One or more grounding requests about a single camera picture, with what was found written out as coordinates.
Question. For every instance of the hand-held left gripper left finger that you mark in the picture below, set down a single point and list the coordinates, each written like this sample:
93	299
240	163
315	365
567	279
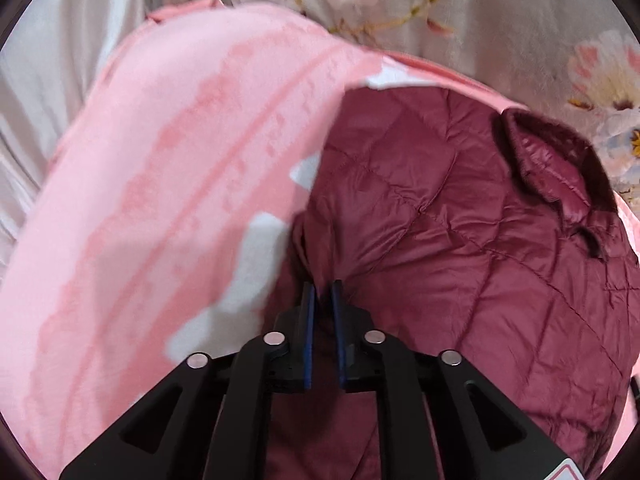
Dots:
309	330

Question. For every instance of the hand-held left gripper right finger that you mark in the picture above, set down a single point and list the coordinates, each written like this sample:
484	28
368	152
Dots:
338	330

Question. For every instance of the maroon quilted jacket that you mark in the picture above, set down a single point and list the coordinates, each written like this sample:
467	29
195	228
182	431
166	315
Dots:
450	240

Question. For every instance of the pink printed blanket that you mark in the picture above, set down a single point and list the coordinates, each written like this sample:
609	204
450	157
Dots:
165	185

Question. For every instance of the grey floral blanket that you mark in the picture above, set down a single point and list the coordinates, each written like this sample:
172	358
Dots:
500	15

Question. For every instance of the white bed sheet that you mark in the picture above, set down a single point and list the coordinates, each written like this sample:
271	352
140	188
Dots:
55	75

